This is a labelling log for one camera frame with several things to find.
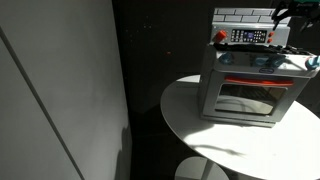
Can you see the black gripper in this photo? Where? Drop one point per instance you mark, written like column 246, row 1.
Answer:
column 308, row 8

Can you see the small red stove button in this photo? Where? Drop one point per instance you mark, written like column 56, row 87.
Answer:
column 269, row 40
column 271, row 34

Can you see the blue stove knob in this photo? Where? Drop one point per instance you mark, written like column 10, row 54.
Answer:
column 313, row 63
column 260, row 61
column 277, row 61
column 226, row 58

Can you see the grey toy stove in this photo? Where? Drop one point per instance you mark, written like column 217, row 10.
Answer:
column 209, row 100

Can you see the red round dial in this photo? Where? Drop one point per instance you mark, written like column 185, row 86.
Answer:
column 220, row 35

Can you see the white round table base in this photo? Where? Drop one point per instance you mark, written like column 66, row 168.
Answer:
column 190, row 170

